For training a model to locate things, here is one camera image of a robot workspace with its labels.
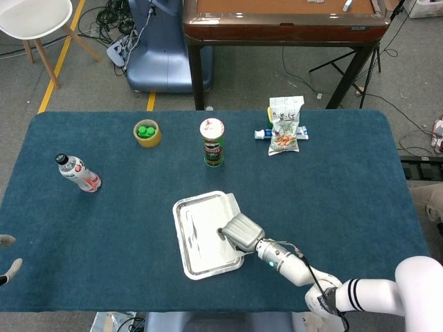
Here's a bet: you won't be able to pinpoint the beige trouser leg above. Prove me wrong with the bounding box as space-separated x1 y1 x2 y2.
408 182 443 224

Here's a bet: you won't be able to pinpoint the brown mahjong table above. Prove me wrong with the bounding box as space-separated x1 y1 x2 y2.
182 0 392 111

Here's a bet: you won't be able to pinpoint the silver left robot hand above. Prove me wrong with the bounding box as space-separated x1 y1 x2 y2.
0 234 24 287

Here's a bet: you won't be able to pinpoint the white chair wooden legs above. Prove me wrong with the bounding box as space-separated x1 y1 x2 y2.
0 0 104 90

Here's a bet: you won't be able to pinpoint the blue felt table cover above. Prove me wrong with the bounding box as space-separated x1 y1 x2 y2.
0 109 439 314

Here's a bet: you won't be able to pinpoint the white stained cloth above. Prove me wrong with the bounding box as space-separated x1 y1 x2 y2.
292 311 345 332

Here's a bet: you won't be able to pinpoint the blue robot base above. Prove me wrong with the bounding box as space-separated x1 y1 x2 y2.
126 0 214 93

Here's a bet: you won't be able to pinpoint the green Pringles can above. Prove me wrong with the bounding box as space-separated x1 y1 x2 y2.
199 118 226 167

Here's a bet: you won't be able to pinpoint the yellow tape roll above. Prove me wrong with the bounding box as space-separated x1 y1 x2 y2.
133 119 162 149

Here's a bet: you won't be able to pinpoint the grey blue robot torso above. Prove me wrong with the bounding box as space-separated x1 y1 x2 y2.
143 311 293 332

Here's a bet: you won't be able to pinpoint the white paper napkin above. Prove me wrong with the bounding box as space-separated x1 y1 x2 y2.
186 192 254 267

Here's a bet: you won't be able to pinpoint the clear plastic drink bottle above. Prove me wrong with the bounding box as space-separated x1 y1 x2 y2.
54 153 102 193

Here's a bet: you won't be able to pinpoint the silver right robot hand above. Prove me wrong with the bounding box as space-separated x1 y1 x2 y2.
217 212 266 252

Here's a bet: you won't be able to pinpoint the silver foil bag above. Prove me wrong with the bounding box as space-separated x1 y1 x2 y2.
90 311 138 332

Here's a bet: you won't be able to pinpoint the white peanut snack bag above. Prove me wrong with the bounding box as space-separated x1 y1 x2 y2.
267 96 305 156

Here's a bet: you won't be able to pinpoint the black cable bundle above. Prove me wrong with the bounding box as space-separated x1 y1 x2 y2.
78 0 139 46

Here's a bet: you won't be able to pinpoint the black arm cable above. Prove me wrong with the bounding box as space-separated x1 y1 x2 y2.
276 240 350 332

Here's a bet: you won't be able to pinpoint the white storage box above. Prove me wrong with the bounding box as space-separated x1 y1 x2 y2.
403 0 443 19

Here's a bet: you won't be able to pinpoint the stainless steel tray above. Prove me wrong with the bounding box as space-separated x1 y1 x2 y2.
172 190 245 281

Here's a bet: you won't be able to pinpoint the white red power strip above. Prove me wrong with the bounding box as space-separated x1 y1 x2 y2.
431 116 443 154

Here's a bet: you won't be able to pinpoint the black tripod stand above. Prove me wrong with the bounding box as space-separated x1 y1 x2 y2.
308 0 406 109

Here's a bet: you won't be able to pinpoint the white blue toothpaste tube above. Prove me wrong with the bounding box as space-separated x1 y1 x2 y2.
254 126 309 141

